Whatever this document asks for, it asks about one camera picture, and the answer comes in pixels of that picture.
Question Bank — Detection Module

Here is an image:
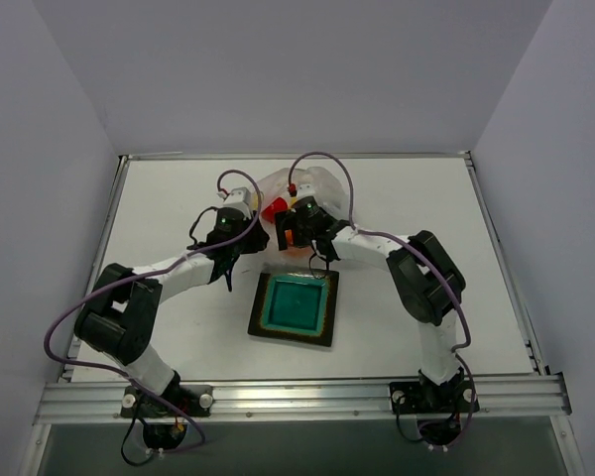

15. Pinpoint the orange fake fruit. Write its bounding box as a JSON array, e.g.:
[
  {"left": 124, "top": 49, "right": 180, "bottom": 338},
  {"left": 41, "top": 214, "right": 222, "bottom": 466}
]
[{"left": 284, "top": 230, "right": 310, "bottom": 259}]

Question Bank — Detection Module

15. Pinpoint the translucent plastic bag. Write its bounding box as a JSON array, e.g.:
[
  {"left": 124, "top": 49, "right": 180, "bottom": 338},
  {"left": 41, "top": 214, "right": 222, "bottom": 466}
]
[{"left": 258, "top": 167, "right": 350, "bottom": 219}]

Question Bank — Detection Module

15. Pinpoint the red fake apple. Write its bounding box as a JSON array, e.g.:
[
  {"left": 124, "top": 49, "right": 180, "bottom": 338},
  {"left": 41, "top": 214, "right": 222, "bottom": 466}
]
[{"left": 261, "top": 196, "right": 289, "bottom": 223}]

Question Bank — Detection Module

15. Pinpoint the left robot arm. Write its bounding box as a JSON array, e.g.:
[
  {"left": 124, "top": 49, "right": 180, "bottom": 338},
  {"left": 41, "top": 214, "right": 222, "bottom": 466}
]
[{"left": 74, "top": 205, "right": 269, "bottom": 416}]

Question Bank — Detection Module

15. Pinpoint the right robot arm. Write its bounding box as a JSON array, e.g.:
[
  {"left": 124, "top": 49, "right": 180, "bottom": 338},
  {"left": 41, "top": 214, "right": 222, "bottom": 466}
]
[{"left": 275, "top": 196, "right": 471, "bottom": 410}]

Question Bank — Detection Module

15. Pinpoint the square teal black plate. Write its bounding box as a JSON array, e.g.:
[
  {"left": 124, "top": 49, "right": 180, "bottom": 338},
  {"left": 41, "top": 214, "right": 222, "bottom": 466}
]
[{"left": 248, "top": 270, "right": 339, "bottom": 348}]

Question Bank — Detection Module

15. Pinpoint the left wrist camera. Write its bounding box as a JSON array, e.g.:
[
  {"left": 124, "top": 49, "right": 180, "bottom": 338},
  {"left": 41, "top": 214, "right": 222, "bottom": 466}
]
[{"left": 223, "top": 187, "right": 252, "bottom": 219}]

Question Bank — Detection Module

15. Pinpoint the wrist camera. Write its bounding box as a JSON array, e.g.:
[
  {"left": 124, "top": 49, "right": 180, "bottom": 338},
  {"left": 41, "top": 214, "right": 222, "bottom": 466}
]
[
  {"left": 223, "top": 187, "right": 252, "bottom": 219},
  {"left": 296, "top": 183, "right": 315, "bottom": 200}
]

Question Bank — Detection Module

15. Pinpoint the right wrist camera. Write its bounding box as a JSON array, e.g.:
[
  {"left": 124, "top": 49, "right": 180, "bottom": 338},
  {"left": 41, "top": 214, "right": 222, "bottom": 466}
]
[{"left": 296, "top": 183, "right": 315, "bottom": 200}]

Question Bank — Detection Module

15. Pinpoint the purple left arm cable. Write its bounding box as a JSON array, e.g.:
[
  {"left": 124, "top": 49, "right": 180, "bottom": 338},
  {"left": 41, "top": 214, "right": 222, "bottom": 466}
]
[{"left": 44, "top": 170, "right": 265, "bottom": 455}]

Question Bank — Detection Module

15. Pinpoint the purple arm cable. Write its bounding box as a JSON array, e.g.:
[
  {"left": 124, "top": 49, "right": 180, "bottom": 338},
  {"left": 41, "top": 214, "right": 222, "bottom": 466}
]
[
  {"left": 44, "top": 170, "right": 265, "bottom": 455},
  {"left": 288, "top": 150, "right": 473, "bottom": 450}
]

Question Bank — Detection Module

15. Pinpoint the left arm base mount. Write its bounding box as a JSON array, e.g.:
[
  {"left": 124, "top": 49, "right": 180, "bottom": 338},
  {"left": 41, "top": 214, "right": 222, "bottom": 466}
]
[{"left": 119, "top": 386, "right": 214, "bottom": 418}]

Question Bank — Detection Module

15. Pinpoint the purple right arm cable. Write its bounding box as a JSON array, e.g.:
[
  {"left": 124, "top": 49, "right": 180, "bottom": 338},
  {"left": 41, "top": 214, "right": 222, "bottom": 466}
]
[{"left": 288, "top": 150, "right": 473, "bottom": 450}]

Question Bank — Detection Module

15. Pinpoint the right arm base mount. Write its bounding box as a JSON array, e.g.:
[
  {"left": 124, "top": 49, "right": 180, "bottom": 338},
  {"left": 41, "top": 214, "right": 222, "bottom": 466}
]
[{"left": 389, "top": 381, "right": 472, "bottom": 415}]

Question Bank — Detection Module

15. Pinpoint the aluminium front rail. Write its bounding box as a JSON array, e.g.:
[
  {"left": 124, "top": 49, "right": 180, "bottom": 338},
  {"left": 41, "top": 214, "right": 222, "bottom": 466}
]
[{"left": 34, "top": 375, "right": 571, "bottom": 424}]

